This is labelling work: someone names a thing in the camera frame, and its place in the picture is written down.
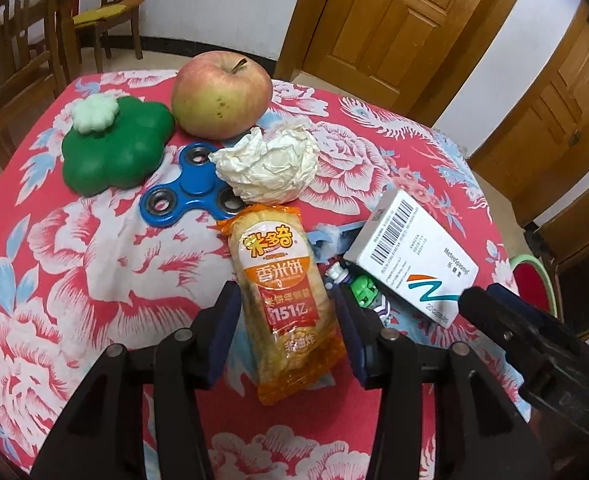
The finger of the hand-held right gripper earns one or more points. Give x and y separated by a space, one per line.
489 315
529 302

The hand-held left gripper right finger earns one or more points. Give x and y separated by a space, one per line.
355 342

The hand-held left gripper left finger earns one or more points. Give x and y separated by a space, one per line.
222 332

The red bin with green rim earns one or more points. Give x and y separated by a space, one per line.
529 275

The yellow snack packet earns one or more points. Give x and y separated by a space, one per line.
284 285

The white medicine box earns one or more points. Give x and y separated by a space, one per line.
414 255

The small green toy figure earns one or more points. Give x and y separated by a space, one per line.
367 294

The blue plastic piece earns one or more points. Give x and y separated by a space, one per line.
337 237

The red floral tablecloth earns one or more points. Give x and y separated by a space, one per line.
99 280

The blue fidget spinner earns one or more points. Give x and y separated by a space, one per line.
194 187

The cream crumpled tissue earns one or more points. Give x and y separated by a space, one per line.
264 162

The green flower-shaped toy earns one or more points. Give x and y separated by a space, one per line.
119 150

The red-yellow apple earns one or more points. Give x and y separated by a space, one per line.
219 92

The wooden panel door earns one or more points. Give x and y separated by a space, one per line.
389 30

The wooden chair with yellow cushion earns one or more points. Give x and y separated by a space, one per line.
109 10

